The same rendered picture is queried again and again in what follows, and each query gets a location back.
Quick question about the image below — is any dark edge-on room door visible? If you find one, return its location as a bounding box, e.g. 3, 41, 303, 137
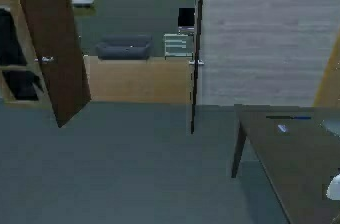
189, 0, 204, 135

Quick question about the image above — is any pale glass side table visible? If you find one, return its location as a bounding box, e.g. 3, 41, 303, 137
163, 33, 195, 60

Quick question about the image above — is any dark blue sofa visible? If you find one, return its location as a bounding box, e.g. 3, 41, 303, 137
95, 34, 154, 61

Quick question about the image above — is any black television set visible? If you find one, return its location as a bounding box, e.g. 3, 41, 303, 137
177, 7, 196, 29

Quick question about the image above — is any black and blue pen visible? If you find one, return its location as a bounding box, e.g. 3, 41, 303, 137
265, 115, 312, 121

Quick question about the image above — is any brown wooden room door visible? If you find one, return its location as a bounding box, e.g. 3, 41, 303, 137
19, 0, 92, 129

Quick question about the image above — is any dark brown table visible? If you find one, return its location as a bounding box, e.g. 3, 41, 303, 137
230, 103, 340, 224

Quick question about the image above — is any light wooden shelf unit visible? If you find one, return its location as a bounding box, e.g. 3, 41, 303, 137
0, 0, 52, 108

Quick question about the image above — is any white framed wall picture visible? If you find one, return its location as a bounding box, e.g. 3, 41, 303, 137
71, 0, 96, 8

